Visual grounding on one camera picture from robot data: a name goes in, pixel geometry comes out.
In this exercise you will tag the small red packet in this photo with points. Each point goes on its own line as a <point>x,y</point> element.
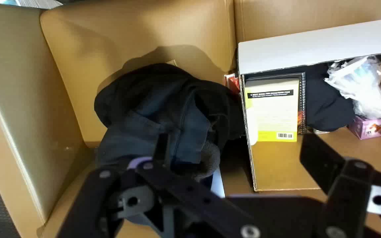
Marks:
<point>232,84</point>

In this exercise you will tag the pink tissue box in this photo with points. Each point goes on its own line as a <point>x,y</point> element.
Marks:
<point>367,128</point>

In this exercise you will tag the brown cardboard panel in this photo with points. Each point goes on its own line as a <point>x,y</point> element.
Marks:
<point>27,111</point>
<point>297,15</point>

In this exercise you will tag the spiral bound notebook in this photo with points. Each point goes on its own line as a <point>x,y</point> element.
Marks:
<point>304,101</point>

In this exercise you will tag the yellow and white book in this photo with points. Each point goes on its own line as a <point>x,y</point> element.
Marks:
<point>272,114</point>

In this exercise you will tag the brown cardboard box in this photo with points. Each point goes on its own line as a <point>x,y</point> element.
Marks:
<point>112,40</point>

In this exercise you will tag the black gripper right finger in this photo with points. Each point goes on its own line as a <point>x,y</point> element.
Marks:
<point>350,194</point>

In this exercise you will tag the white cardboard storage box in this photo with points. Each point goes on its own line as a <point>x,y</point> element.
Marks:
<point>310,44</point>

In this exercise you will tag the clear plastic bag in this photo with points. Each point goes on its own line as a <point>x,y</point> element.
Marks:
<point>363,88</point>

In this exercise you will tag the black hoodie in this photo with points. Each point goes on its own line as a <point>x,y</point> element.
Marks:
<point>155,101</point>

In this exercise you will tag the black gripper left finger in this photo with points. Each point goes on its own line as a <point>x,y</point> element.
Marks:
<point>112,194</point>

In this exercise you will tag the black garment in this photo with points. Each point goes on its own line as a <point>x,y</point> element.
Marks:
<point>327,107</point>

